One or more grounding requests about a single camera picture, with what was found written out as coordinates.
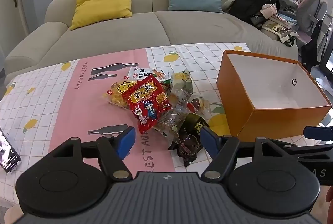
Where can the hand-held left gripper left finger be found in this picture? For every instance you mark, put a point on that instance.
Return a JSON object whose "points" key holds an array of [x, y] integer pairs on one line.
{"points": [[126, 142]]}

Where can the yellow cushion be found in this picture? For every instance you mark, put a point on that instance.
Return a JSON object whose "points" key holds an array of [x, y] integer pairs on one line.
{"points": [[101, 3]]}

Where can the beige sofa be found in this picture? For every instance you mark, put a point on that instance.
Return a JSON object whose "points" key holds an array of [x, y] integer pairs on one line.
{"points": [[203, 26]]}

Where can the red cartoon snack packet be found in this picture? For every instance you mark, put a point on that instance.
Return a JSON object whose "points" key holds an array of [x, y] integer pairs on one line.
{"points": [[145, 104]]}

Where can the pink cloth pouch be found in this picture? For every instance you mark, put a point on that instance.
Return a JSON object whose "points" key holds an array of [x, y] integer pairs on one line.
{"points": [[268, 10]]}

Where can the stack of books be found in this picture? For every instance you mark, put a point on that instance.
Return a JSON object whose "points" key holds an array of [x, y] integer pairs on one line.
{"points": [[286, 18]]}

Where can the black yellow print packet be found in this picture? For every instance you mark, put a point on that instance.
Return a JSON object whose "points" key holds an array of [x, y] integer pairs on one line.
{"points": [[192, 121]]}

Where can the clear biscuit packet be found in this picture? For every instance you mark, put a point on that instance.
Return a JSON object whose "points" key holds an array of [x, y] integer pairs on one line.
{"points": [[169, 122]]}

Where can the black backpack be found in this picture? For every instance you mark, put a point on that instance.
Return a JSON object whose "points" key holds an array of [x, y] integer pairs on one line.
{"points": [[249, 3]]}

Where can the white crumpled paper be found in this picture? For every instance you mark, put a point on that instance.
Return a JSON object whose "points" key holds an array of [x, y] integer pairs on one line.
{"points": [[321, 81]]}

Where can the white yellow chips packet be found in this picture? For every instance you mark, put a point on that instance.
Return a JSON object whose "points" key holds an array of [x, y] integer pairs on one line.
{"points": [[179, 83]]}

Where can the white carrot print packet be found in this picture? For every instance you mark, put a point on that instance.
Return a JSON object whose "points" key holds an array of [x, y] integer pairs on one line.
{"points": [[140, 73]]}

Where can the orange cardboard box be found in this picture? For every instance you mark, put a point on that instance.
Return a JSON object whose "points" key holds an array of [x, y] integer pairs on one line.
{"points": [[234, 88]]}

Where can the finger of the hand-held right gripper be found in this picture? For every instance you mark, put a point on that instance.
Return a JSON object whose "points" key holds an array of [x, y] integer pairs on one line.
{"points": [[312, 151], [312, 131]]}

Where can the grey office chair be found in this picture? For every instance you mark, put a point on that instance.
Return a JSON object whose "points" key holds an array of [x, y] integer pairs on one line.
{"points": [[308, 12]]}

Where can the lemon print tablecloth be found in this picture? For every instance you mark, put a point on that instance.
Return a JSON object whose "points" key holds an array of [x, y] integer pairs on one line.
{"points": [[78, 109]]}

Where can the smartphone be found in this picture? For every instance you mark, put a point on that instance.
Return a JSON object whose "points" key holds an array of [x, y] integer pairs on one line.
{"points": [[7, 153]]}

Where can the black hanging garment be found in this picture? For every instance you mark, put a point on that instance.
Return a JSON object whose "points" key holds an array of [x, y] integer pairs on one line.
{"points": [[313, 49]]}

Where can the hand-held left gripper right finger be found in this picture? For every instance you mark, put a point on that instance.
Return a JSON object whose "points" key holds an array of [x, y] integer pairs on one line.
{"points": [[209, 140]]}

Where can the dark brown glossy packet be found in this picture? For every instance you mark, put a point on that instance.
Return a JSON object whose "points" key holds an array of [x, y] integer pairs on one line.
{"points": [[187, 147]]}

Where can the yellow star snack packet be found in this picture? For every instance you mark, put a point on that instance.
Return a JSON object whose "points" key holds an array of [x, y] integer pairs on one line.
{"points": [[117, 94]]}

